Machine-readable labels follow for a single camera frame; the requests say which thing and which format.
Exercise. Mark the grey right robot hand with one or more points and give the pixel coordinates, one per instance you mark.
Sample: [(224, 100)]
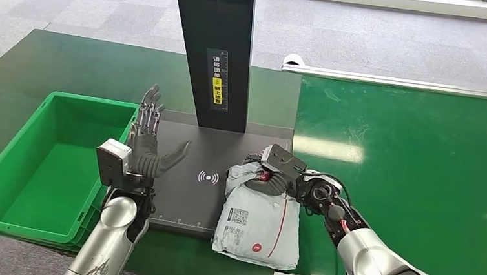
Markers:
[(272, 184)]

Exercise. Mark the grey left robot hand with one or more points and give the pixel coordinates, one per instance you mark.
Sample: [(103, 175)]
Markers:
[(146, 151)]

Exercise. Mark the grey plastic mailer package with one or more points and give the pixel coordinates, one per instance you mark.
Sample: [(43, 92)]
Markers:
[(258, 227)]

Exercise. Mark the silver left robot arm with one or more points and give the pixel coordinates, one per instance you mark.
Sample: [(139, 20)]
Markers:
[(110, 238)]

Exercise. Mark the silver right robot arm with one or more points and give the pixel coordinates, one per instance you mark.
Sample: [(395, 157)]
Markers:
[(372, 257)]

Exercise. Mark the green plastic crate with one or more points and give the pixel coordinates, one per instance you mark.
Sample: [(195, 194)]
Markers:
[(48, 170)]

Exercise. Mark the black yellow column label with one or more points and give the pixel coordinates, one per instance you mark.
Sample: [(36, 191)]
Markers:
[(217, 80)]

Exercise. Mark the black scanner column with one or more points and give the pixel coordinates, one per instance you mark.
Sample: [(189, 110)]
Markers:
[(217, 23)]

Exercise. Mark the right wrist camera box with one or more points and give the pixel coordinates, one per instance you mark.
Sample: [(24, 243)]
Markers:
[(282, 160)]

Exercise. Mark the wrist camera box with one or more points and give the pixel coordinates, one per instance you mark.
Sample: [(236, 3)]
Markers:
[(282, 160), (113, 161)]

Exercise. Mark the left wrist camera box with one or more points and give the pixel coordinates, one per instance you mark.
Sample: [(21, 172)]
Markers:
[(113, 161)]

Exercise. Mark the black scanner base plate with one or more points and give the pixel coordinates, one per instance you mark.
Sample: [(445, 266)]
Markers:
[(194, 163)]

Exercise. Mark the long aluminium conveyor rail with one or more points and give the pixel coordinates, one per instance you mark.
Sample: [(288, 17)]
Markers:
[(402, 81)]

